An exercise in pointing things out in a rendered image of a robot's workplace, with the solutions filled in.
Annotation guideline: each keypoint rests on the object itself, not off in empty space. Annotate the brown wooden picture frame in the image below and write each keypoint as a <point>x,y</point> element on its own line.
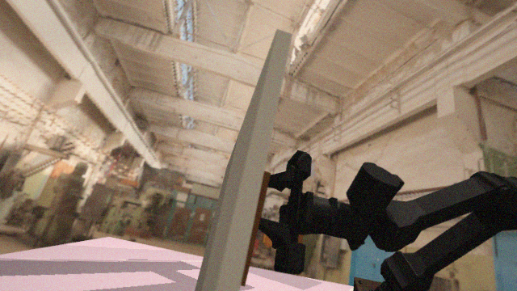
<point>261,199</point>

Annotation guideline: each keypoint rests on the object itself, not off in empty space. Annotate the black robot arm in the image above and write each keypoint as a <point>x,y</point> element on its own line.
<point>490,200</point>

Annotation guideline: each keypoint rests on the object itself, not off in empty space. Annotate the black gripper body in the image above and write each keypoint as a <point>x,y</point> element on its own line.
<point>307,212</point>

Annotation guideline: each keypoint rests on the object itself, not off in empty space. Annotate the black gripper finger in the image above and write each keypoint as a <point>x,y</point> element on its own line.
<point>277,232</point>
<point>281,180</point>

